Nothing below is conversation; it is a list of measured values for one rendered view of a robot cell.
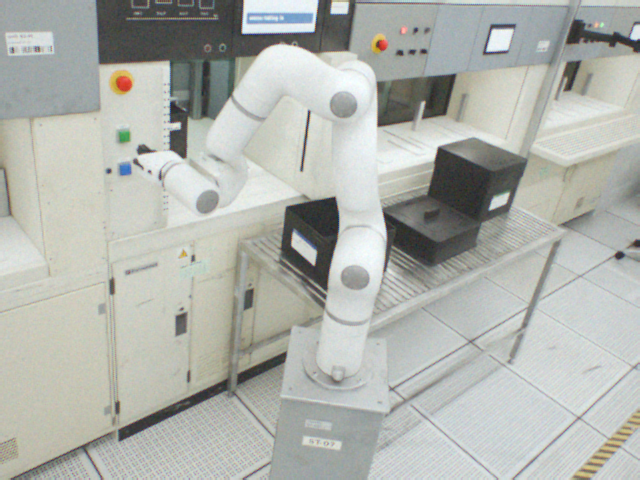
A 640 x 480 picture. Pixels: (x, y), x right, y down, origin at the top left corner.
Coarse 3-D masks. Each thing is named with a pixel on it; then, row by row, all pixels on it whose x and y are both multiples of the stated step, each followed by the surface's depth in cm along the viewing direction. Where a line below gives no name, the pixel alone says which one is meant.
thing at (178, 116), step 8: (176, 104) 214; (176, 112) 214; (184, 112) 209; (176, 120) 207; (184, 120) 209; (176, 128) 208; (184, 128) 210; (176, 136) 210; (184, 136) 212; (176, 144) 211; (184, 144) 213; (176, 152) 213; (184, 152) 215
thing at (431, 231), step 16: (384, 208) 222; (400, 208) 224; (416, 208) 225; (432, 208) 220; (448, 208) 230; (400, 224) 215; (416, 224) 214; (432, 224) 215; (448, 224) 217; (464, 224) 219; (480, 224) 221; (400, 240) 217; (416, 240) 211; (432, 240) 205; (448, 240) 208; (464, 240) 218; (416, 256) 212; (432, 256) 207; (448, 256) 214
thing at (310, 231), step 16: (288, 208) 196; (304, 208) 202; (320, 208) 206; (336, 208) 211; (288, 224) 196; (304, 224) 188; (320, 224) 210; (336, 224) 216; (288, 240) 198; (304, 240) 190; (320, 240) 182; (336, 240) 209; (288, 256) 200; (304, 256) 192; (320, 256) 184; (320, 272) 186
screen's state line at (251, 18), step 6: (252, 18) 171; (258, 18) 172; (264, 18) 173; (270, 18) 175; (276, 18) 176; (282, 18) 178; (288, 18) 179; (294, 18) 180; (300, 18) 182; (306, 18) 184; (312, 18) 185
